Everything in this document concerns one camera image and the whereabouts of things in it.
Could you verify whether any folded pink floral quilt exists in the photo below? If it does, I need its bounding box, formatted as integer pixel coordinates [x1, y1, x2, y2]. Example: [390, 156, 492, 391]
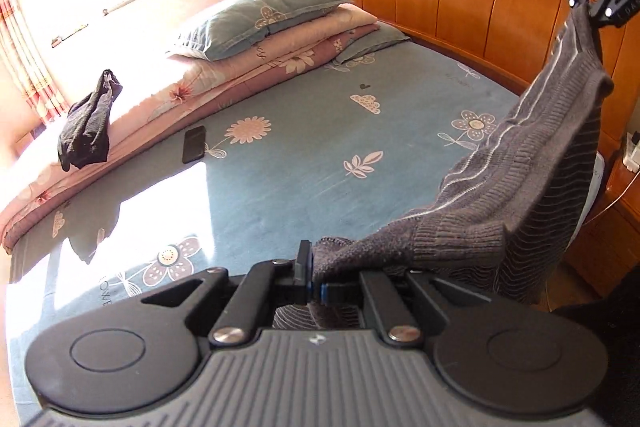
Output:
[0, 4, 378, 253]

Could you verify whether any grey striped knit sweater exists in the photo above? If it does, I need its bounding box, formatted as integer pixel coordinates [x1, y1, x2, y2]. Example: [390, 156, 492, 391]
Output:
[272, 4, 616, 333]

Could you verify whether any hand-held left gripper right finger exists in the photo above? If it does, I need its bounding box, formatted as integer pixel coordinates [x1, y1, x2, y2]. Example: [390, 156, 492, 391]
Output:
[316, 269, 496, 349]

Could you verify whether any flat grey-blue pillow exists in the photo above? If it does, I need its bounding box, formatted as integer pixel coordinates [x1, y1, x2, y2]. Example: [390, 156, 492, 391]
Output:
[335, 21, 411, 62]

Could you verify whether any black smartphone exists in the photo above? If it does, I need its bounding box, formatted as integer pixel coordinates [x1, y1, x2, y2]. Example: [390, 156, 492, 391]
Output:
[181, 125, 207, 164]

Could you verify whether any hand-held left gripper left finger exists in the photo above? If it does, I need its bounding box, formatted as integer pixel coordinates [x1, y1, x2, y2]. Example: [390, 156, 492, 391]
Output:
[140, 239, 315, 349]

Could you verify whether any white charger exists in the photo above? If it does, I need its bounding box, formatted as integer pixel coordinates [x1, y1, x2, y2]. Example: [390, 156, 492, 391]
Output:
[624, 132, 640, 174]

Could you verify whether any black crumpled garment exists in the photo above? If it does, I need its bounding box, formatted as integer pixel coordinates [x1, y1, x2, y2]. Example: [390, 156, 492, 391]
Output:
[57, 69, 123, 172]

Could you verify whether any blue floral bed sheet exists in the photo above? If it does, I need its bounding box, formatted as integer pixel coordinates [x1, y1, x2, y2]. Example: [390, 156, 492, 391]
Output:
[0, 21, 608, 427]

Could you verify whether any red patterned curtain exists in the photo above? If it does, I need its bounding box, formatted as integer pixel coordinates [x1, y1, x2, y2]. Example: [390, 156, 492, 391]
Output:
[0, 0, 68, 128]

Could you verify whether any grey-blue floral pillow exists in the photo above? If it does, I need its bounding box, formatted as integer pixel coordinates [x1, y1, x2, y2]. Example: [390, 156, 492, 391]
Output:
[172, 0, 357, 62]

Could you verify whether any wooden nightstand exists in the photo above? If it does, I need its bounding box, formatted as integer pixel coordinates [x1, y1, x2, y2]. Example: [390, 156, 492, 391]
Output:
[565, 132, 640, 298]

